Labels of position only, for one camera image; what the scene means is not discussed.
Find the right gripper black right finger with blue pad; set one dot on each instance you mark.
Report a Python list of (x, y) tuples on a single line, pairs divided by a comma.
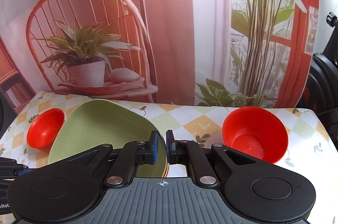
[(193, 157)]

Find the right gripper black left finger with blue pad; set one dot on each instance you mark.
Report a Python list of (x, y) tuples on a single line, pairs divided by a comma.
[(130, 157)]

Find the red bowl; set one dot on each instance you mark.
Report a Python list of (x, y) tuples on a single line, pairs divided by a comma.
[(256, 132), (45, 128)]

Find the large green square plate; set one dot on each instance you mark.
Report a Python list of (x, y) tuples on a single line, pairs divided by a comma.
[(97, 122)]

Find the orange square plate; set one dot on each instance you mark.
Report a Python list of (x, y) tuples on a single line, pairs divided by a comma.
[(165, 173)]

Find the floral checkered tablecloth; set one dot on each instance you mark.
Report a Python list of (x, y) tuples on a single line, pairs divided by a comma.
[(310, 152)]

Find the printed room backdrop cloth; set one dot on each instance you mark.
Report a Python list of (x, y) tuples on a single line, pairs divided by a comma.
[(227, 53)]

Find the black exercise bike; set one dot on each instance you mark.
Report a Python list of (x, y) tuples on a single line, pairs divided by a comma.
[(320, 94)]

